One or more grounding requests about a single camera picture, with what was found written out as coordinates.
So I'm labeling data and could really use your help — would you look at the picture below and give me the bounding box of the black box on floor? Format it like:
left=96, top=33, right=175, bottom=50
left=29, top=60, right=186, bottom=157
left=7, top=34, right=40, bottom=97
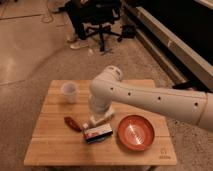
left=121, top=25, right=135, bottom=38

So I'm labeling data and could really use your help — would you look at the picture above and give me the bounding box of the orange ceramic bowl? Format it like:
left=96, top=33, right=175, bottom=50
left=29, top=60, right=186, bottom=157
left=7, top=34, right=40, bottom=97
left=117, top=115, right=155, bottom=151

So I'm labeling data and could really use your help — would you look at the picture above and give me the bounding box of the small red white box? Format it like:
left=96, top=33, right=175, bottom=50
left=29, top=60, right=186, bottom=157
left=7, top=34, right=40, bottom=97
left=83, top=123, right=113, bottom=143

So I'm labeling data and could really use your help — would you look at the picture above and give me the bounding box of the white plastic bottle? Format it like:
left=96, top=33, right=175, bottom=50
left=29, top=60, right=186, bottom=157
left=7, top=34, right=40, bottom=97
left=83, top=107, right=115, bottom=129

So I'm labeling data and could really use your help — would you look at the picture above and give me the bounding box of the white sneaker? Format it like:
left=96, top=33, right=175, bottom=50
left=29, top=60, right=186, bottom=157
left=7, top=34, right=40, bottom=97
left=70, top=40, right=89, bottom=50

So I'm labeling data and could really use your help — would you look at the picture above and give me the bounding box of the clear plastic cup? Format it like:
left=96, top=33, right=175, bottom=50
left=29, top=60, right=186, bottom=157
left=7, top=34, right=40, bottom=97
left=60, top=81, right=79, bottom=103

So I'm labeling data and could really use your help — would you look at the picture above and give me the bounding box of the black office chair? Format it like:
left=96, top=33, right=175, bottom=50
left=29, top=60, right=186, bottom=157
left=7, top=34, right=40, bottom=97
left=79, top=0, right=121, bottom=51

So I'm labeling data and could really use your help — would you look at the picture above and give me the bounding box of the wooden folding table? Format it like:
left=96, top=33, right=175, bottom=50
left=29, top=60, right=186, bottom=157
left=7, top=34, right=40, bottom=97
left=24, top=80, right=177, bottom=166

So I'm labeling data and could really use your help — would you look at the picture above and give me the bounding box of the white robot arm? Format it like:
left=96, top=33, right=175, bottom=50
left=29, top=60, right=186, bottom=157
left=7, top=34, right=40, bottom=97
left=89, top=66, right=213, bottom=132

